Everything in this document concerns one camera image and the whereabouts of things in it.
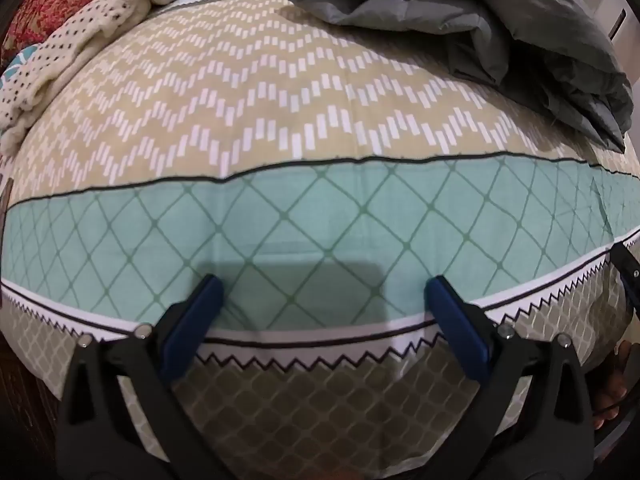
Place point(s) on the person's right hand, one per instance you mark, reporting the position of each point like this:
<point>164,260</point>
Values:
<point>610,390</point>

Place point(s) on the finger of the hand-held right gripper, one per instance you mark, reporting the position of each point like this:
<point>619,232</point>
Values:
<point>629,272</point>

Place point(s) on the white black-dotted cloth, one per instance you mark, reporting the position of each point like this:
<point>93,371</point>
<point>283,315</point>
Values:
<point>75,40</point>

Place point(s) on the white furniture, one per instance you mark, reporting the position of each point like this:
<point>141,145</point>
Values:
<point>607,5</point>

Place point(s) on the wooden bed frame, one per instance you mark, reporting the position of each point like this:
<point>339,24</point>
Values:
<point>25,400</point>

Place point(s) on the patterned beige teal bed sheet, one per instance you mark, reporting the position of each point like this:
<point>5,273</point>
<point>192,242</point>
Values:
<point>310,160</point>

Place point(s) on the red floral blanket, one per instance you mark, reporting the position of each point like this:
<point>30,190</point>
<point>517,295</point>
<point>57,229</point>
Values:
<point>55,0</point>

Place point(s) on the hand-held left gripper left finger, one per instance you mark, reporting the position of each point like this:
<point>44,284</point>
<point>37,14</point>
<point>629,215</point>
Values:
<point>200,320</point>

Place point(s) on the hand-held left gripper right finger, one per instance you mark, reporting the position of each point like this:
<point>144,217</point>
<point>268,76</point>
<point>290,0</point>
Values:
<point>452,325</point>

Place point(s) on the teal white patterned cloth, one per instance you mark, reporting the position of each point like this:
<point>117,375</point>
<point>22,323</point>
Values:
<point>20,63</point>

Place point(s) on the grey blanket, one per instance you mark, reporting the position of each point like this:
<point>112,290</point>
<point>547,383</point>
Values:
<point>450,10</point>

